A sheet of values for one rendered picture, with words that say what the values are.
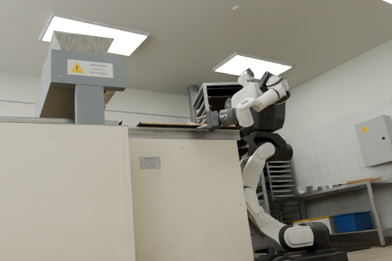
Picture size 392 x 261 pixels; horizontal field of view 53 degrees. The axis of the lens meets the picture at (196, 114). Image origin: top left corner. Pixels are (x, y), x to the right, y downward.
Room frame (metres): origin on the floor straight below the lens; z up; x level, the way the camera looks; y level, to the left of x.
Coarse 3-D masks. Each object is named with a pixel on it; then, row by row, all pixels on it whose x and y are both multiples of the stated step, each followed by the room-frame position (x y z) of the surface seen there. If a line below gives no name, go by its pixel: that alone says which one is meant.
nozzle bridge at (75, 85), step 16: (48, 64) 1.59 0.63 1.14; (64, 64) 1.55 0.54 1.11; (80, 64) 1.58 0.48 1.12; (96, 64) 1.62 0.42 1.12; (112, 64) 1.65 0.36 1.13; (48, 80) 1.58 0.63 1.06; (64, 80) 1.55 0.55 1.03; (80, 80) 1.58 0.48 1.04; (96, 80) 1.62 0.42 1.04; (112, 80) 1.65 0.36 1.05; (48, 96) 1.67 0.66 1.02; (64, 96) 1.70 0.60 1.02; (80, 96) 1.58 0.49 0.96; (96, 96) 1.62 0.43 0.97; (112, 96) 1.77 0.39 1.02; (48, 112) 1.88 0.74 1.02; (64, 112) 1.91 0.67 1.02; (80, 112) 1.58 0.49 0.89; (96, 112) 1.61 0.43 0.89
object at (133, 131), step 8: (128, 128) 1.89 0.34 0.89; (136, 128) 1.91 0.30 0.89; (144, 128) 1.93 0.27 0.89; (152, 128) 1.95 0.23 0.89; (160, 128) 1.97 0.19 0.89; (168, 128) 1.99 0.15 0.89; (176, 128) 2.01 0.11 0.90; (184, 128) 2.03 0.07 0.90; (192, 128) 2.06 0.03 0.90; (128, 136) 1.89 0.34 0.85; (136, 136) 1.91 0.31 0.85; (144, 136) 1.93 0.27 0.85; (152, 136) 1.95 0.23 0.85; (160, 136) 1.97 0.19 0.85; (168, 136) 1.99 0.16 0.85; (176, 136) 2.01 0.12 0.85; (184, 136) 2.03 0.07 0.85; (192, 136) 2.05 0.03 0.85; (200, 136) 2.08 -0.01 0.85; (208, 136) 2.10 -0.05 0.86; (216, 136) 2.12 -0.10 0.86; (224, 136) 2.15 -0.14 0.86; (232, 136) 2.17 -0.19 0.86
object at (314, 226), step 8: (304, 224) 2.52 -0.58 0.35; (312, 224) 2.53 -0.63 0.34; (320, 224) 2.55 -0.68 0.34; (320, 232) 2.51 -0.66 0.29; (328, 232) 2.56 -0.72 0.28; (320, 240) 2.50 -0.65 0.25; (328, 240) 2.55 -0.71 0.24; (272, 248) 2.19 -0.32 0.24; (304, 248) 2.56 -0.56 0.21; (312, 248) 2.52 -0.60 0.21; (320, 248) 2.51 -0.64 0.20; (328, 248) 2.53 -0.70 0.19; (264, 256) 2.19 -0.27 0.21; (272, 256) 2.15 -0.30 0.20; (296, 256) 2.54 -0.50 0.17; (304, 256) 2.45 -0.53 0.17; (312, 256) 2.36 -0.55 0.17; (320, 256) 2.30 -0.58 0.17; (328, 256) 2.33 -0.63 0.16; (336, 256) 2.39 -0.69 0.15; (344, 256) 2.47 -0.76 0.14
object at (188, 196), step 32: (160, 160) 1.95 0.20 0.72; (192, 160) 2.03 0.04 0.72; (224, 160) 2.13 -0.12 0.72; (160, 192) 1.94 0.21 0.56; (192, 192) 2.03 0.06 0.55; (224, 192) 2.11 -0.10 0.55; (160, 224) 1.94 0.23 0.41; (192, 224) 2.02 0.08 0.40; (224, 224) 2.10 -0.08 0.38; (160, 256) 1.93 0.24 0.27; (192, 256) 2.01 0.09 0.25; (224, 256) 2.09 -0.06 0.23
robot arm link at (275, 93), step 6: (276, 84) 1.97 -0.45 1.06; (270, 90) 1.95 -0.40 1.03; (276, 90) 1.96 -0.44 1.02; (282, 90) 1.97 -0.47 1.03; (264, 96) 1.94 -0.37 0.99; (270, 96) 1.94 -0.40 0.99; (276, 96) 1.95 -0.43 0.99; (282, 96) 1.99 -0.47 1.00; (264, 102) 1.94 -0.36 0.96; (270, 102) 1.95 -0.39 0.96; (276, 102) 2.03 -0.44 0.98
